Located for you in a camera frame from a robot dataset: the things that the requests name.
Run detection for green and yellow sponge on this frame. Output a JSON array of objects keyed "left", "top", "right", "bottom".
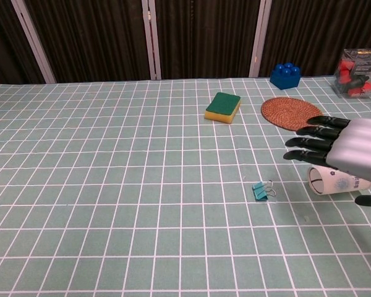
[{"left": 203, "top": 92, "right": 242, "bottom": 124}]

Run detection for round woven rattan coaster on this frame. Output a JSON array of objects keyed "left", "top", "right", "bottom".
[{"left": 260, "top": 97, "right": 325, "bottom": 132}]

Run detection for dark pleated curtain panel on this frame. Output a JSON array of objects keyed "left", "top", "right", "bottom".
[
  {"left": 24, "top": 0, "right": 152, "bottom": 84},
  {"left": 0, "top": 0, "right": 47, "bottom": 88},
  {"left": 259, "top": 0, "right": 371, "bottom": 78},
  {"left": 154, "top": 0, "right": 262, "bottom": 80}
]

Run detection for clear box with red items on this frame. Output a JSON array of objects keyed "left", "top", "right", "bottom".
[{"left": 333, "top": 48, "right": 371, "bottom": 100}]

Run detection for blue toy building block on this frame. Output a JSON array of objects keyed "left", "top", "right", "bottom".
[{"left": 269, "top": 62, "right": 302, "bottom": 91}]

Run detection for white partition frame post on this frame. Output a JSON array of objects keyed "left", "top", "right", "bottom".
[
  {"left": 248, "top": 0, "right": 272, "bottom": 78},
  {"left": 11, "top": 0, "right": 56, "bottom": 84},
  {"left": 141, "top": 0, "right": 162, "bottom": 80}
]

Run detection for white paper cup floral print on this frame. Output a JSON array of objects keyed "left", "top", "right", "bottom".
[{"left": 307, "top": 166, "right": 371, "bottom": 196}]

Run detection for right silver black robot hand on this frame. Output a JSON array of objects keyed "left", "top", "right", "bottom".
[{"left": 283, "top": 116, "right": 371, "bottom": 207}]

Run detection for blue binder clip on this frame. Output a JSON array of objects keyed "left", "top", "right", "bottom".
[{"left": 252, "top": 179, "right": 278, "bottom": 203}]

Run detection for green grid tablecloth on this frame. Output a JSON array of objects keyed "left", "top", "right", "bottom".
[{"left": 0, "top": 75, "right": 371, "bottom": 297}]

